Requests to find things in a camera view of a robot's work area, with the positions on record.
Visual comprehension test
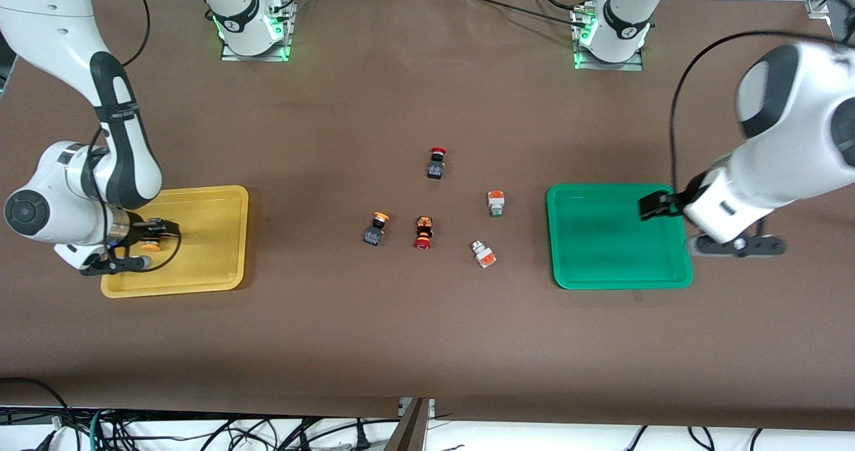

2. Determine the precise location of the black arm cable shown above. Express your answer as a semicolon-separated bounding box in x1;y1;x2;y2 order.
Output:
80;0;182;275
669;0;855;194

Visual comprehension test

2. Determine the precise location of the orange button black switch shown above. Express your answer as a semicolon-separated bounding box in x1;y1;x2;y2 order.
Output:
363;211;390;247

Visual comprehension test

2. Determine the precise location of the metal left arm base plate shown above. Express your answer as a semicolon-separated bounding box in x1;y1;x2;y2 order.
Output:
572;7;645;72

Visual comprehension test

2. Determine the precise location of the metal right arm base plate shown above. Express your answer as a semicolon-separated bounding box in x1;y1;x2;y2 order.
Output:
220;0;293;62

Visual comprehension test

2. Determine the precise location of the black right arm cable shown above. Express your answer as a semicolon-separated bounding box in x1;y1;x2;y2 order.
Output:
80;0;182;275

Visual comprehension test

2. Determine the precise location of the yellow plastic tray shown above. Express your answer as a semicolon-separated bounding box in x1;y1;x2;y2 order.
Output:
100;185;249;299

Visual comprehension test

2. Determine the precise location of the black looped floor cable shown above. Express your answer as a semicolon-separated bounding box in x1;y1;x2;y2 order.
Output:
0;376;71;432

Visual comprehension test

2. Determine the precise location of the green plastic tray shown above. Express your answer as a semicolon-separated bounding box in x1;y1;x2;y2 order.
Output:
546;184;694;290

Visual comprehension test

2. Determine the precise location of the white orange switch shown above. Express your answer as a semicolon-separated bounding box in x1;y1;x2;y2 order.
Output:
470;239;497;269

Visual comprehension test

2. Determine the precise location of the brown table cover mat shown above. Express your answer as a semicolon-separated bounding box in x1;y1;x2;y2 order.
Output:
0;0;855;432

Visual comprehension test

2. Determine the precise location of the teal floor cable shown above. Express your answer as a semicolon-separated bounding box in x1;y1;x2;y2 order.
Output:
90;408;108;451

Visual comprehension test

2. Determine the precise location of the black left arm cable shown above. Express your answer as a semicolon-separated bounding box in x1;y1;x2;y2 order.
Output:
669;0;855;194

